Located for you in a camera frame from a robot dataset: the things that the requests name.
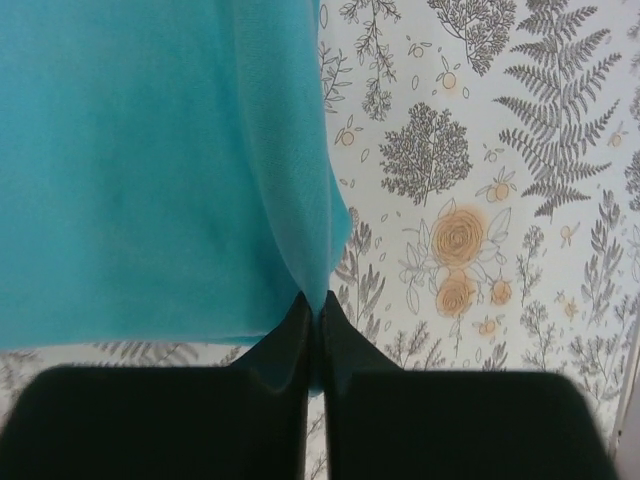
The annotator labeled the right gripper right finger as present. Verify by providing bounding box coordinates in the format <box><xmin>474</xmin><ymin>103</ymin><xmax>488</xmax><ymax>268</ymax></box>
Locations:
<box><xmin>320</xmin><ymin>294</ymin><xmax>616</xmax><ymax>480</ymax></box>

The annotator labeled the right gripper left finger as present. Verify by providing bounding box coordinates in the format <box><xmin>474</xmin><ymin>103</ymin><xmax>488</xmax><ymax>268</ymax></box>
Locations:
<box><xmin>1</xmin><ymin>295</ymin><xmax>312</xmax><ymax>479</ymax></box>

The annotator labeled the teal t shirt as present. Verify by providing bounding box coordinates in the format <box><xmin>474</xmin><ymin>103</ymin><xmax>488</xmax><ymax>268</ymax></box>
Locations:
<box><xmin>0</xmin><ymin>0</ymin><xmax>352</xmax><ymax>399</ymax></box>

